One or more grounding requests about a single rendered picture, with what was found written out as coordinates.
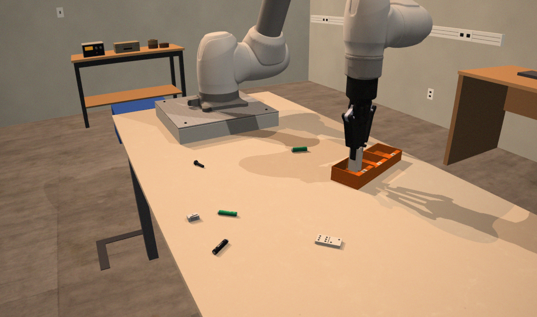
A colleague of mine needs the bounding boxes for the black battery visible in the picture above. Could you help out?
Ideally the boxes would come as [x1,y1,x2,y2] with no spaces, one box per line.
[212,238,229,254]

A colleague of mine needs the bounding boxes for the orange three-compartment bin rack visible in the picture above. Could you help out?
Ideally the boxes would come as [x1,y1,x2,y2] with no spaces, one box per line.
[331,143,402,190]

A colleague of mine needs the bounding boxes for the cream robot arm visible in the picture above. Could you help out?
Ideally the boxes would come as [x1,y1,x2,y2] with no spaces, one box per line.
[186,0,433,112]

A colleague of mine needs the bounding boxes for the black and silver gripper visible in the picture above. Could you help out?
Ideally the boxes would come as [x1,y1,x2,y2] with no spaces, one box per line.
[342,76,378,173]

